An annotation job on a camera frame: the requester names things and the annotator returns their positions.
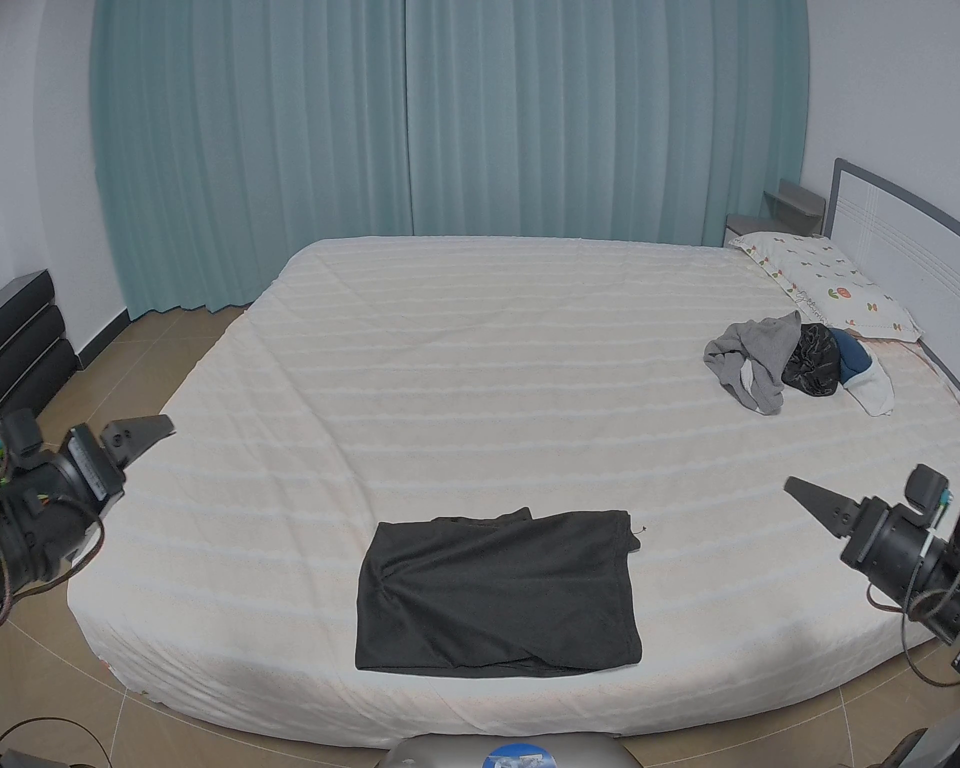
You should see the white printed pillow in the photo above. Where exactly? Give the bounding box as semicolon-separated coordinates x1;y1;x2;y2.
727;231;925;345

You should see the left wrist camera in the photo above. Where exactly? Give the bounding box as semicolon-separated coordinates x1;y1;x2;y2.
0;408;45;481

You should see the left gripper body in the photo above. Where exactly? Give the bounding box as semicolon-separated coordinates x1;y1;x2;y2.
26;423;127;530

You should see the black cable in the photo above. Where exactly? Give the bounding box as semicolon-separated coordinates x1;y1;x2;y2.
0;717;115;768
898;611;960;689

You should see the black chest of drawers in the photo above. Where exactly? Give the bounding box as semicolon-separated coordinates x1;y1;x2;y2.
0;270;80;412

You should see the dark blue garment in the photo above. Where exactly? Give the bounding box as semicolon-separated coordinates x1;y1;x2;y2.
828;327;876;385

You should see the grey bedside table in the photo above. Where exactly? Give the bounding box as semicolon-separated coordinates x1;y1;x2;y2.
723;178;826;247

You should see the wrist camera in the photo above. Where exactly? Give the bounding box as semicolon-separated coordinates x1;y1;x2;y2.
0;408;45;481
905;463;955;530

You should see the grey garment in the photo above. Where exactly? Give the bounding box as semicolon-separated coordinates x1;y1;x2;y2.
702;309;804;416

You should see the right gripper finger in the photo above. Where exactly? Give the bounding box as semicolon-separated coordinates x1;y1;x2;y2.
783;475;865;538

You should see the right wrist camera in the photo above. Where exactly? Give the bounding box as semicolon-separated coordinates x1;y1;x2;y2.
905;463;955;530

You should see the white garment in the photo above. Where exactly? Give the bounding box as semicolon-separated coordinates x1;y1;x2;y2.
843;356;896;417

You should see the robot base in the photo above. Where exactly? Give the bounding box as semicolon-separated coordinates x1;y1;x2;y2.
386;736;627;768

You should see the black T-shirt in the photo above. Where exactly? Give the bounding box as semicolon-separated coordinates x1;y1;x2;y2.
354;507;645;678

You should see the black shiny garment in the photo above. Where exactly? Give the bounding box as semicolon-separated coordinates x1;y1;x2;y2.
781;322;843;397

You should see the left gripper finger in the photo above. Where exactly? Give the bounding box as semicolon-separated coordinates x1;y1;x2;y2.
101;414;176;471

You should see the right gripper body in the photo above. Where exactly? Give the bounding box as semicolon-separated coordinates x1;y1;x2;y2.
838;495;942;605

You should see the bed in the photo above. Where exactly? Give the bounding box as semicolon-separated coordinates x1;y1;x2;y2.
66;157;960;749

